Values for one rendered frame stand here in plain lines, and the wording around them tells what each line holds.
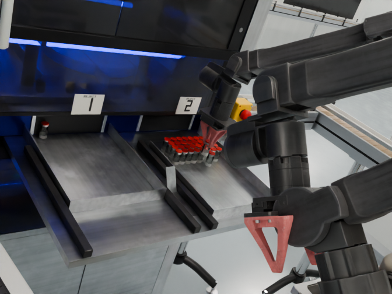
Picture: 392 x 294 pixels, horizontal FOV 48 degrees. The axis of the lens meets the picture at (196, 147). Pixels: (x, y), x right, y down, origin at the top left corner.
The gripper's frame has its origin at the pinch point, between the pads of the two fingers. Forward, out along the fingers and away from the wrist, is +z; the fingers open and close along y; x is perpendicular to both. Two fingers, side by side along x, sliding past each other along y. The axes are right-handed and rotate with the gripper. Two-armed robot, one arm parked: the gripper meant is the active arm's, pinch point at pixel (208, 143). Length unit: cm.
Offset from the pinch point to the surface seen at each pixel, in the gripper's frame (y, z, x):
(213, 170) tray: -1.8, 10.2, -5.7
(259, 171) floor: 57, 101, -190
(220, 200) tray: -13.3, 9.9, 5.4
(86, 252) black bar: -12, 8, 51
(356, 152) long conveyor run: -20, 11, -90
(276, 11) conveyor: 199, 17, -384
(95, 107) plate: 22.9, -2.4, 24.2
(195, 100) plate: 14.9, -5.3, -8.5
